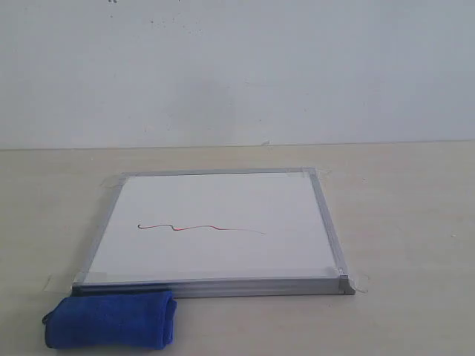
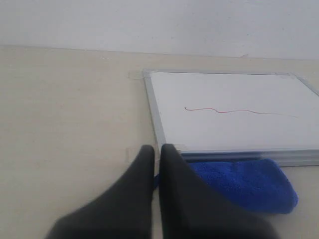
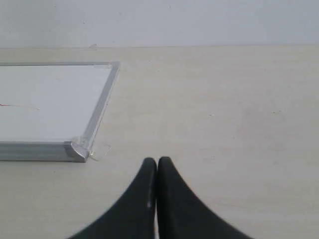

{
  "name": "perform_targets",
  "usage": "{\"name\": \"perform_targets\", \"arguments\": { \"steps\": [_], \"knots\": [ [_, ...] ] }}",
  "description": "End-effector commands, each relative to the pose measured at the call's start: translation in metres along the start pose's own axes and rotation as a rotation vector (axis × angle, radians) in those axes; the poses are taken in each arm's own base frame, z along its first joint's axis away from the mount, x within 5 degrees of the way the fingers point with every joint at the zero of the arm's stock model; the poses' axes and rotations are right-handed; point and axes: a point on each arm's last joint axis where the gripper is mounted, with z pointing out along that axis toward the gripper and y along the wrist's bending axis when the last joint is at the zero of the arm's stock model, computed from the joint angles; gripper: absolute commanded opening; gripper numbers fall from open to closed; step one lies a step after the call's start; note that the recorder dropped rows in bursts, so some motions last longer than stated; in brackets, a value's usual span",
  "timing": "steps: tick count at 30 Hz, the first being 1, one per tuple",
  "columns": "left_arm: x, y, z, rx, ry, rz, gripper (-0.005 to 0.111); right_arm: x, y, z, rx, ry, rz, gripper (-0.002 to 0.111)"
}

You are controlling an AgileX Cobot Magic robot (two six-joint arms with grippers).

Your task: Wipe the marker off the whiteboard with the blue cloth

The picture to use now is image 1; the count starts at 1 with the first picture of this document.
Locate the clear tape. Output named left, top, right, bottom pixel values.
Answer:
left=100, top=174, right=128, bottom=188
left=325, top=268, right=370, bottom=295
left=284, top=167, right=333, bottom=179

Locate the blue microfibre cloth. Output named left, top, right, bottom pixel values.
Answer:
left=42, top=291, right=177, bottom=350

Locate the clear tape front right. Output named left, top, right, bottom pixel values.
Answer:
left=325, top=268, right=370, bottom=295

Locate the clear tape back left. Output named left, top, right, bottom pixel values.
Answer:
left=100, top=174, right=128, bottom=188

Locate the white board with aluminium frame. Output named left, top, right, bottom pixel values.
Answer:
left=72, top=168, right=349, bottom=298

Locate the clear tape back right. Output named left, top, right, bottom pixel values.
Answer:
left=284, top=167, right=333, bottom=179

